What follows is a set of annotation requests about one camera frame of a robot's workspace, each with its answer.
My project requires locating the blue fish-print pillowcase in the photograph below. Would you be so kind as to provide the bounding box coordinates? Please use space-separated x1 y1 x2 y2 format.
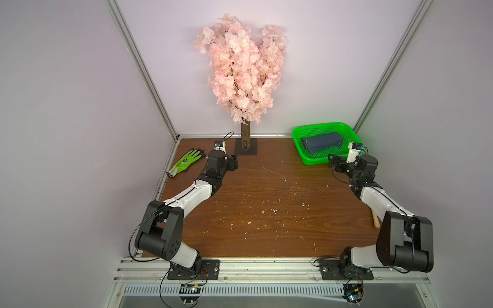
301 132 344 154

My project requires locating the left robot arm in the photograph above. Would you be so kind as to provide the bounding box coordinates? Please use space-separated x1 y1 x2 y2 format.
131 149 239 275

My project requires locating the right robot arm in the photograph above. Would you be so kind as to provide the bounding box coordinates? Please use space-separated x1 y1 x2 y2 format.
329 154 434 273

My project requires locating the green black work glove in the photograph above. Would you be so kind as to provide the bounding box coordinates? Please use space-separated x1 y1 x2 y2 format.
166 148 204 178

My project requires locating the green plastic basket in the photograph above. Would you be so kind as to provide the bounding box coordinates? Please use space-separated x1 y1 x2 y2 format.
291 122 362 166

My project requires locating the green toy rake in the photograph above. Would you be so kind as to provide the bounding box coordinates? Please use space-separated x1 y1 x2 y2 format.
371 210 381 228

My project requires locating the pink cherry blossom tree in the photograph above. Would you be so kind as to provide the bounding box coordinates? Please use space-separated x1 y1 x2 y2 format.
194 14 287 154

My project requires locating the right controller board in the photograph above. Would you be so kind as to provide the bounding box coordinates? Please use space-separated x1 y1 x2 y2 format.
342 284 364 305

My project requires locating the controller board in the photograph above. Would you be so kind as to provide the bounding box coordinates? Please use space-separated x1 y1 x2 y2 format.
178 284 202 307
342 284 364 305

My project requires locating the left controller board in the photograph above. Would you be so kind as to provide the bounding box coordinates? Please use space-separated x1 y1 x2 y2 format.
178 284 202 307

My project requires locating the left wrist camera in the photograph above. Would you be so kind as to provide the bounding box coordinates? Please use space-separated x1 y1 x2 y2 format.
214 140 226 153

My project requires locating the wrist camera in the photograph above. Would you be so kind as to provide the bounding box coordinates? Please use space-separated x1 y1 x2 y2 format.
214 140 226 153
346 142 364 164

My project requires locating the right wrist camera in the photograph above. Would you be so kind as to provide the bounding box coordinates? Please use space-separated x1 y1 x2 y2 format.
346 142 364 164

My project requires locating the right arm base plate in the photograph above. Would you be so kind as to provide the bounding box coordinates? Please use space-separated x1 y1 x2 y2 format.
313 257 374 281

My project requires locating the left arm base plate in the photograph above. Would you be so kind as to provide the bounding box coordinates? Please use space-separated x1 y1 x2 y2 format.
168 259 220 281

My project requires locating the aluminium front rail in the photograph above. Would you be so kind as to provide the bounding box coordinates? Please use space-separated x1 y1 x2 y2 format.
113 257 430 284

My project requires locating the aluminium frame corner post left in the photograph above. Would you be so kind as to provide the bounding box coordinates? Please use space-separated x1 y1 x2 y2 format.
107 0 179 142

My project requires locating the aluminium frame corner post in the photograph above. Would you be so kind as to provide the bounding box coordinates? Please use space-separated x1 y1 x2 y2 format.
353 0 435 133
107 0 179 142

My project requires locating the aluminium frame corner post right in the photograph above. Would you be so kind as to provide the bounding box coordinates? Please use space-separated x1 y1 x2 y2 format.
353 0 435 133

